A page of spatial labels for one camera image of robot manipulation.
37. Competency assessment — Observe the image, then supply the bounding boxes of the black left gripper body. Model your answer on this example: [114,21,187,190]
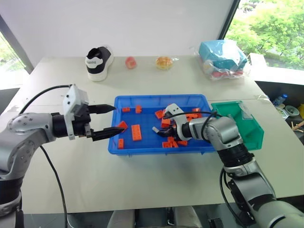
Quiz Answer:
[74,104,94,140]

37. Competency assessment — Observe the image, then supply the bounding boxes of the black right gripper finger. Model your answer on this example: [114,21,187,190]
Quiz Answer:
[156,126,176,138]

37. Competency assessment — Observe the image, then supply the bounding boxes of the wooden sticks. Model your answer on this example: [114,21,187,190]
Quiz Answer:
[290,120,304,134]

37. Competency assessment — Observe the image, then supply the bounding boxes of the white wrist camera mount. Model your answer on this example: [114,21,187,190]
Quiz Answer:
[62,84,90,140]
[164,103,191,141]

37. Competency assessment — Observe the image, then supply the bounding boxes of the large orange studded block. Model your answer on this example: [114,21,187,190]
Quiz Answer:
[131,123,143,142]

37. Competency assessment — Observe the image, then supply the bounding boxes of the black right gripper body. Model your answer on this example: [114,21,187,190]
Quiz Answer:
[171,123,184,141]

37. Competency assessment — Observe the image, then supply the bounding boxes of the small bowl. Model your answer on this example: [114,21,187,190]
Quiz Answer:
[285,105,299,117]

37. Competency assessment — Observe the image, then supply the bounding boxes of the blue plastic bin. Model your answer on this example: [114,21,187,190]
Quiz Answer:
[107,94,217,156]

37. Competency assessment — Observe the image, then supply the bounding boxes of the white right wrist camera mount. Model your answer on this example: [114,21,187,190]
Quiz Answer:
[164,103,191,141]

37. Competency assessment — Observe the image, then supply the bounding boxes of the green plastic bin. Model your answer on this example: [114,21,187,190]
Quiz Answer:
[210,100,265,152]

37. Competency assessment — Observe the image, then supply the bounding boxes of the plastic water bottle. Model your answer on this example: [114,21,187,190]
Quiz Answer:
[272,93,289,107]

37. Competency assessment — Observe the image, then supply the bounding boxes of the black and white sneaker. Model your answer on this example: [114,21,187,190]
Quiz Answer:
[85,46,115,82]

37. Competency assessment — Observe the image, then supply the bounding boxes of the bread in clear container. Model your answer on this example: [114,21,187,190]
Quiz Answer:
[155,56,180,70]

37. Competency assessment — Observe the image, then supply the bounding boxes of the dark window frame post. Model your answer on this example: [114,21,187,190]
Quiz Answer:
[217,0,241,40]
[0,13,34,75]

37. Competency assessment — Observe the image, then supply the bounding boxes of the cyan box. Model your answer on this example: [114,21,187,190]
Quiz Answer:
[199,40,248,71]

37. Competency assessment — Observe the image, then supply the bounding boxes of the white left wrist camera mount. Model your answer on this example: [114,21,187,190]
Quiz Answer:
[62,84,90,140]

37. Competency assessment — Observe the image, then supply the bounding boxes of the pink peach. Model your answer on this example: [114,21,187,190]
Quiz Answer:
[124,56,138,70]

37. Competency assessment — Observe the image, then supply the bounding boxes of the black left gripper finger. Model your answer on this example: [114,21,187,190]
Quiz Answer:
[88,104,117,115]
[91,127,125,143]

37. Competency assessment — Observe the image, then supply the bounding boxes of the clear plastic bag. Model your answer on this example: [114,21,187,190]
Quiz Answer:
[189,39,252,82]

